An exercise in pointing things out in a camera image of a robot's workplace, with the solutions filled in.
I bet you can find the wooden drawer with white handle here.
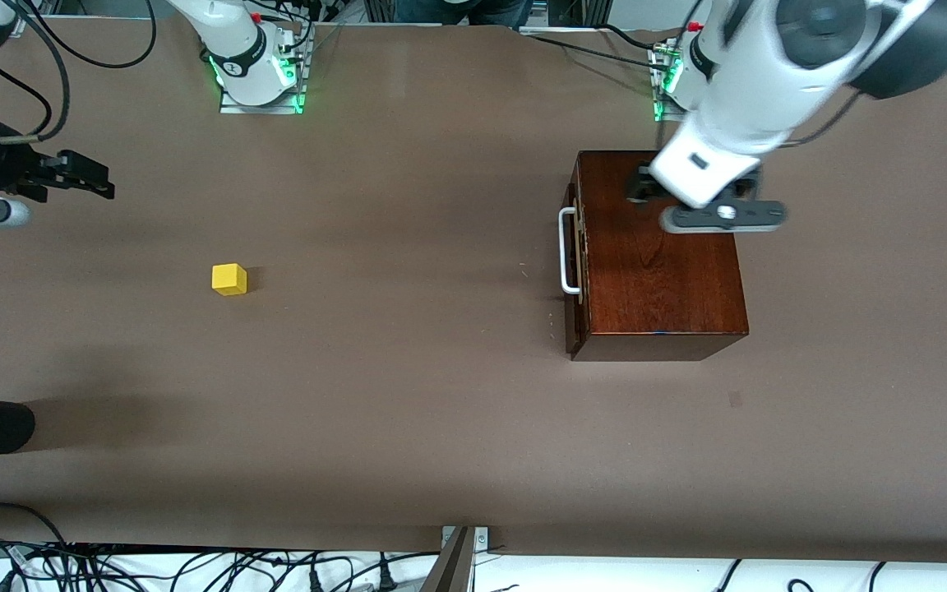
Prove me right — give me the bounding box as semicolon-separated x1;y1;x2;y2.
558;156;586;338

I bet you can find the yellow cube block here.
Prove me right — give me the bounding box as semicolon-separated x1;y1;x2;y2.
211;263;249;298

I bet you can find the dark brown wooden cabinet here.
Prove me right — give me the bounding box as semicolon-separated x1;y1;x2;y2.
564;150;751;363

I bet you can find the person in blue jeans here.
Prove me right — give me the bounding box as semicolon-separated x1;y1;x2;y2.
395;0;534;32

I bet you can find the grey metal beam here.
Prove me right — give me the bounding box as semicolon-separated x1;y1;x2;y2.
418;526;476;592

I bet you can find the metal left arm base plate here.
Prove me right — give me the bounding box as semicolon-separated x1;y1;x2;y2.
651;43;688;124

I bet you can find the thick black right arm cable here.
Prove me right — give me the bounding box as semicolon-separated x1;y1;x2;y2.
0;0;72;144

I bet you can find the black cable on table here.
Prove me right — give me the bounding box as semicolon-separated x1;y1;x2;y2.
523;31;663;68

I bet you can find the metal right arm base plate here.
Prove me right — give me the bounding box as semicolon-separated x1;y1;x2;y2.
219;33;311;116

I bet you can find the small metal corner bracket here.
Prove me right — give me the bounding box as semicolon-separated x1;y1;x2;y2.
441;526;491;550

